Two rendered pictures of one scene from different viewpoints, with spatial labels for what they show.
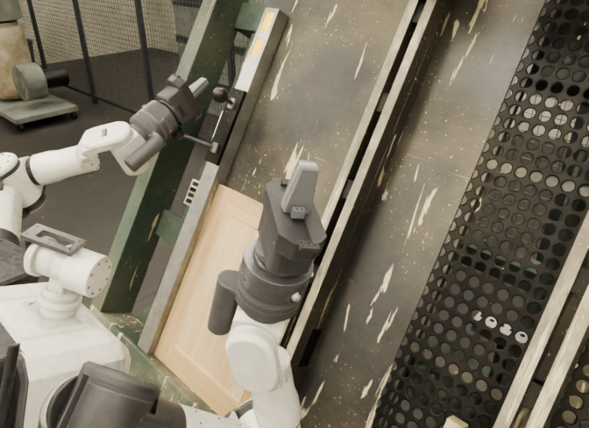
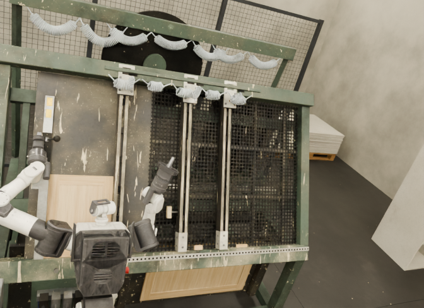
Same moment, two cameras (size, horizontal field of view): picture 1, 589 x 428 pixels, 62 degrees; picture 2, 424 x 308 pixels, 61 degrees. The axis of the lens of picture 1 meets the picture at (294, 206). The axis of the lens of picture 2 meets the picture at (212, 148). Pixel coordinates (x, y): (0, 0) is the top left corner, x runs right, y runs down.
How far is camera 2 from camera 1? 1.75 m
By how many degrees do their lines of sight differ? 63
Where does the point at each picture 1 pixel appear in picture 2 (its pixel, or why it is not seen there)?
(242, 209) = (68, 180)
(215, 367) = not seen: hidden behind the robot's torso
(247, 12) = (17, 93)
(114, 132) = (39, 166)
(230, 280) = (153, 189)
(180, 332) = not seen: hidden behind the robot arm
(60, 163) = (19, 188)
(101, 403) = (148, 225)
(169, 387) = (67, 260)
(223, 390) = not seen: hidden behind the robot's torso
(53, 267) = (105, 209)
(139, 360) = (41, 262)
